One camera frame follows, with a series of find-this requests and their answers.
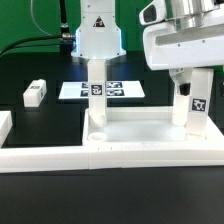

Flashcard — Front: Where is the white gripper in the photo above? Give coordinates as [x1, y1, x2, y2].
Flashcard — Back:
[139, 0, 224, 96]

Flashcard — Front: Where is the white desk top tray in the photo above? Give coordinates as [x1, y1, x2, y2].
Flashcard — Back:
[82, 106, 224, 149]

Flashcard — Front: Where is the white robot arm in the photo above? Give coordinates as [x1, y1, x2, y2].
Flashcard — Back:
[72, 0, 224, 72]

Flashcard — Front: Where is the fiducial marker plate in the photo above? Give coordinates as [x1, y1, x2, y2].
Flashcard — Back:
[59, 81, 145, 100]

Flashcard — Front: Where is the white U-shaped fence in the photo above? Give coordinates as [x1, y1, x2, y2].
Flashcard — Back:
[0, 111, 224, 173]

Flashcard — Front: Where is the black cable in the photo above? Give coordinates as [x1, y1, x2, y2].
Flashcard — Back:
[0, 32, 76, 56]

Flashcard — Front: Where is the grey thin cable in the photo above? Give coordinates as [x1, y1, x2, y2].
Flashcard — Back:
[28, 0, 54, 37]

